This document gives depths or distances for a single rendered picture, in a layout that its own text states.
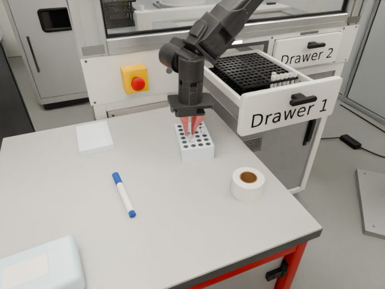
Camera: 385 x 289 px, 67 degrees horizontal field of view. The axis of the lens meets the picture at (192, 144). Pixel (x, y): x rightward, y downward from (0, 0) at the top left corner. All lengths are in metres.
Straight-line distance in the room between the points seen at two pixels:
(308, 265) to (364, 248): 0.31
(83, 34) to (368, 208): 1.59
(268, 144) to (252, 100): 0.68
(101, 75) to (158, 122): 0.21
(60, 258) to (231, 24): 0.54
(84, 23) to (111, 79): 0.17
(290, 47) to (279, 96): 0.42
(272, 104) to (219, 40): 0.20
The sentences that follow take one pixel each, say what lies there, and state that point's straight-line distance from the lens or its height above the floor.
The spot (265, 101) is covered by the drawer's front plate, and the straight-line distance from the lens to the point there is 0.71.
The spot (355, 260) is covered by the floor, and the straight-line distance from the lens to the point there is 1.64.
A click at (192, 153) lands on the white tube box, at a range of 0.72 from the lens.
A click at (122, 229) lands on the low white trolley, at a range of 0.61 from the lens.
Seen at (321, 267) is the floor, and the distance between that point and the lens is 1.55.
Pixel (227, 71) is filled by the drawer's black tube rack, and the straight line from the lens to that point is 0.88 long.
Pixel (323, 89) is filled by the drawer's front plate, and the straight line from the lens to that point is 0.82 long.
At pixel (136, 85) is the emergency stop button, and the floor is 0.88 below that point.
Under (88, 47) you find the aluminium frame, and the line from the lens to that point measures 0.88.
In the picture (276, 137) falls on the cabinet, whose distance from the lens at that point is 1.36.
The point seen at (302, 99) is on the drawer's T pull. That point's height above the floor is 0.91.
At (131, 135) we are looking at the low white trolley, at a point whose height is 0.76.
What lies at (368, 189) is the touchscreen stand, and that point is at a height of 0.03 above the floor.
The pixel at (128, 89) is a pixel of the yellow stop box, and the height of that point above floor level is 0.85.
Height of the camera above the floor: 1.23
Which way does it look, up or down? 36 degrees down
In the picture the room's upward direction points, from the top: straight up
